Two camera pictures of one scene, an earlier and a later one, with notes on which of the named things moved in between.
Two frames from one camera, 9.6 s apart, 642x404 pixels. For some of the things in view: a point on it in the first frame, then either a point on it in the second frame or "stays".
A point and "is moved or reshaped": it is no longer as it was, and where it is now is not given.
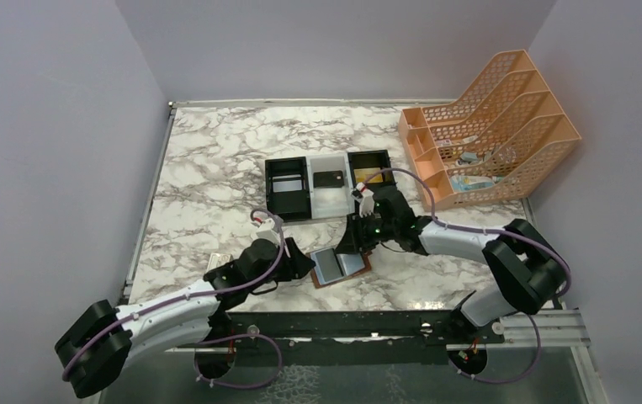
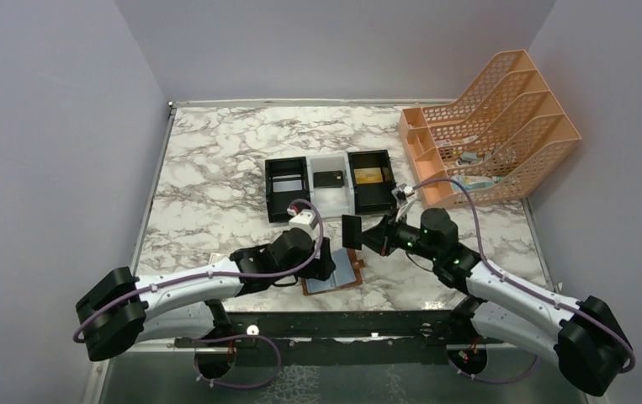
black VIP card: [328, 179] stays
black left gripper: [295, 264] to [322, 266]
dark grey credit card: [328, 264] is moved or reshaped
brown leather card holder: [350, 264] is moved or reshaped
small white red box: [217, 259] stays
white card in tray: [289, 185] stays
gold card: [363, 174] stays
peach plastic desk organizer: [505, 137] stays
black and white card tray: [319, 187] stays
